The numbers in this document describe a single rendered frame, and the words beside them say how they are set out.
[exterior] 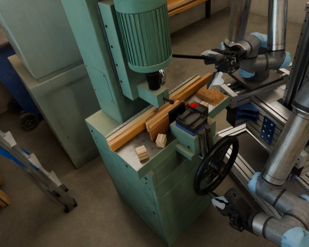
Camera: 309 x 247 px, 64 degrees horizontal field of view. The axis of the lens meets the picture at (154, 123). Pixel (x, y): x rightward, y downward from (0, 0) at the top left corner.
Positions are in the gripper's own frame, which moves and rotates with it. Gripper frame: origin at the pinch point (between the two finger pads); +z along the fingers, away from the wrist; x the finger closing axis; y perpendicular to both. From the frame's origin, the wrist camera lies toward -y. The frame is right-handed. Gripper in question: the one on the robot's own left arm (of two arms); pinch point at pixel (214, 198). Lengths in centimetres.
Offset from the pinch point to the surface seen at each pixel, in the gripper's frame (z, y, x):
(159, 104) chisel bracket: 18.0, -41.0, 5.0
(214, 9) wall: 255, -70, 311
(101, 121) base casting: 60, -39, -10
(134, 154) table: 19.4, -27.9, -15.1
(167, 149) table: 14.1, -23.3, -2.4
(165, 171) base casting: 20.2, -12.0, -5.5
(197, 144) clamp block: 4.4, -22.0, 5.8
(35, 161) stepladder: 105, -29, -50
